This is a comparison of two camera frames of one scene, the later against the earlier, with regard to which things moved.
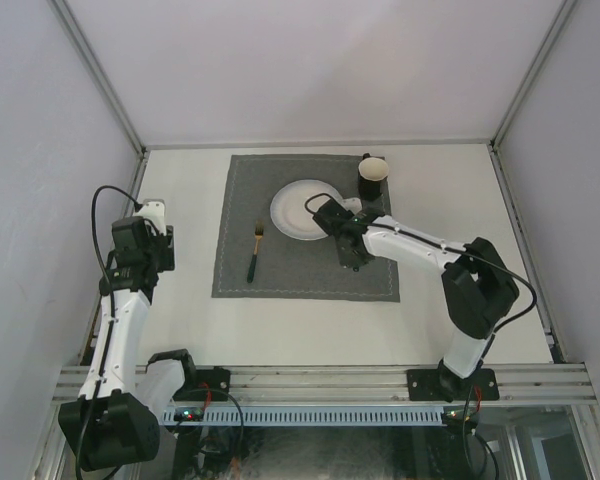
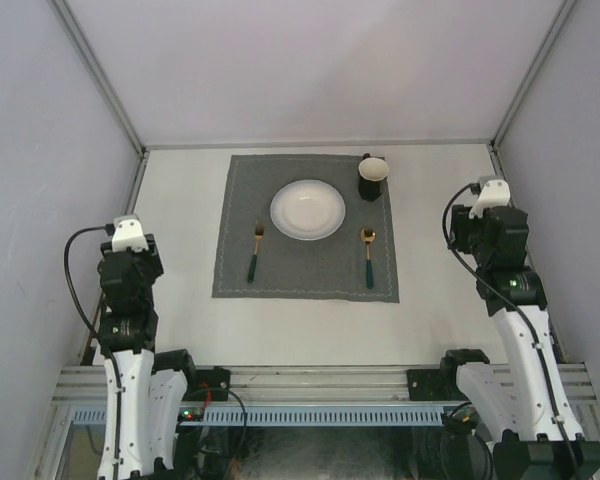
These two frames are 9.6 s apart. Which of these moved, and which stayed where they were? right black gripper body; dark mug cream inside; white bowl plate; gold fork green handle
Moved: right black gripper body
Stayed: white bowl plate; dark mug cream inside; gold fork green handle
